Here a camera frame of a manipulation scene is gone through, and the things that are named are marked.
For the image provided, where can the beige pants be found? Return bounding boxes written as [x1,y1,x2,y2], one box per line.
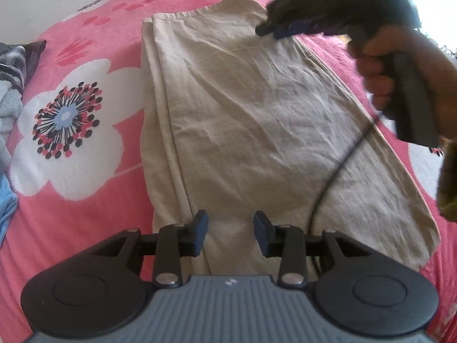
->
[141,0,440,276]

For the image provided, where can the plaid cloth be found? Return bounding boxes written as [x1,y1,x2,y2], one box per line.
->
[0,41,47,94]

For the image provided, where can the person's right forearm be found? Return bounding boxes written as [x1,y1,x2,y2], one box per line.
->
[436,142,457,223]

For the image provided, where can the person's right hand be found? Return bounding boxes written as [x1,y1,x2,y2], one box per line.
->
[348,25,457,141]

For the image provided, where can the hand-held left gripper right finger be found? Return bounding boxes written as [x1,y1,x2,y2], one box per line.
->
[253,210,370,288]

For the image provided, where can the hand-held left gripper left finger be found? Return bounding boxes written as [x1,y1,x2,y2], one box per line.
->
[91,209,209,288]

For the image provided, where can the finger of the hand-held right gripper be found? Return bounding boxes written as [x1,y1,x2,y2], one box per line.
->
[255,19,315,39]

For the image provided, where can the black cable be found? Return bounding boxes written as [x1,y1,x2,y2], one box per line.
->
[309,111,385,276]

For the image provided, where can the pink floral blanket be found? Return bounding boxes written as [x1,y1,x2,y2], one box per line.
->
[0,0,457,343]

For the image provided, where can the light blue shirt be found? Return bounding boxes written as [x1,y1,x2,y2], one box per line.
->
[0,173,19,248]

